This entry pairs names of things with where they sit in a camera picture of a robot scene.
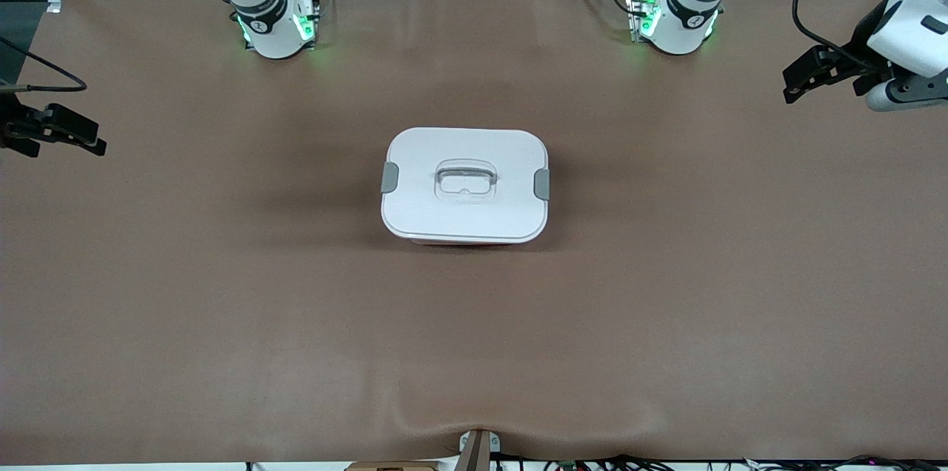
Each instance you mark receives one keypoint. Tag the white lid with grey clips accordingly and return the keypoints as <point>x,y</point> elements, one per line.
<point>459,219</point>

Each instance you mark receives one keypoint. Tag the pink plastic box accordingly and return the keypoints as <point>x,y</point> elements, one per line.
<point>459,242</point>

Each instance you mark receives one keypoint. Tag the brown table mat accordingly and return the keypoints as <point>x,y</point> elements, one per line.
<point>474,352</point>

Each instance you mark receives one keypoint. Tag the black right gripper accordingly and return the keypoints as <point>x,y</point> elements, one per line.
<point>16,123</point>

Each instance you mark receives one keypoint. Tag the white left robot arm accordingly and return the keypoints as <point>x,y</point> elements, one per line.
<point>689,4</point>

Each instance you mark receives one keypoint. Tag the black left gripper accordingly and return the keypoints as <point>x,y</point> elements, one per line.
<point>863,35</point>

